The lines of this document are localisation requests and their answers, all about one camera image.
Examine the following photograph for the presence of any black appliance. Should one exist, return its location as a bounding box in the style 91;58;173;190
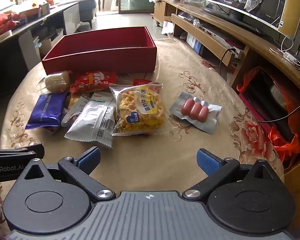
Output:
242;72;300;141

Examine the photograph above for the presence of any silver white snack packet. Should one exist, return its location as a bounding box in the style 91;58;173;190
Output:
64;92;116;149

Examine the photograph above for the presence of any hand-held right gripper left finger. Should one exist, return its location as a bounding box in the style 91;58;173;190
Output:
15;146;116;203

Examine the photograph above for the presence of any red plastic bag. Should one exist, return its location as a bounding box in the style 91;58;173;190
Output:
236;66;300;170
0;12;23;38

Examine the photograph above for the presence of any yellow waffle packet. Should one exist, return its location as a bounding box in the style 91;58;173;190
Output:
109;82;167;137

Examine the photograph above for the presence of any red cardboard box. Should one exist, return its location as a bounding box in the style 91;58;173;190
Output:
41;26;157;76

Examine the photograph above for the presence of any red puffed snack packet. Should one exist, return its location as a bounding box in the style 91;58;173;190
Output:
69;70;117;94

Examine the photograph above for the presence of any white red-print snack packet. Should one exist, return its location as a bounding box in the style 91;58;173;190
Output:
61;94;94;128

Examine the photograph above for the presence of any television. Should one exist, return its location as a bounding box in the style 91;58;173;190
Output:
196;0;294;37

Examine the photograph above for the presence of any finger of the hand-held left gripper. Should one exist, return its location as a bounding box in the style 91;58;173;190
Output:
0;144;45;160

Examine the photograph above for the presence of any blue wafer biscuit packet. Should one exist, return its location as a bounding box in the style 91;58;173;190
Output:
25;92;69;131

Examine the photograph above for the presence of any white cable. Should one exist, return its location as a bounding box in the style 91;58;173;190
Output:
269;34;300;68

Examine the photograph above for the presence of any open cardboard box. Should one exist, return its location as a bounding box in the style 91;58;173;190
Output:
39;31;64;58

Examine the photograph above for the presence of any white blue carton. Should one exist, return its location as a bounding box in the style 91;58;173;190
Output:
186;32;203;54

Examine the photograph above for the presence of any grey sofa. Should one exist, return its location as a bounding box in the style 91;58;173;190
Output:
79;0;98;29

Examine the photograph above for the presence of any silver sausage packet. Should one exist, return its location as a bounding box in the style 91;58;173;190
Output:
169;91;223;135

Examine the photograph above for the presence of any white power strip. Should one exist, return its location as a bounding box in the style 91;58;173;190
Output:
281;51;299;62

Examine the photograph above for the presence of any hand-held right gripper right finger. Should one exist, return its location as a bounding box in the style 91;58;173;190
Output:
182;148;284;202

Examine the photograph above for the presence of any wooden television cabinet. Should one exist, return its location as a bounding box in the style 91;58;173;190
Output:
154;0;300;240

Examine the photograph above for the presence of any gold brown snack packet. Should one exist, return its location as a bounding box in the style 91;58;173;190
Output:
67;93;78;110

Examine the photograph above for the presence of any white media player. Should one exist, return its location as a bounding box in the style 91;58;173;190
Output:
199;25;241;55

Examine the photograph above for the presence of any beige round pastry packet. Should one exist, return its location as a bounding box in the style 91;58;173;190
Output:
39;70;74;94

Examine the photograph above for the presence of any white bag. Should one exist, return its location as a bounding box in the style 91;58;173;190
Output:
161;21;176;36

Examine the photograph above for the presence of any dark glass coffee table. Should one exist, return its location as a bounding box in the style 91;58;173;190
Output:
0;1;80;98

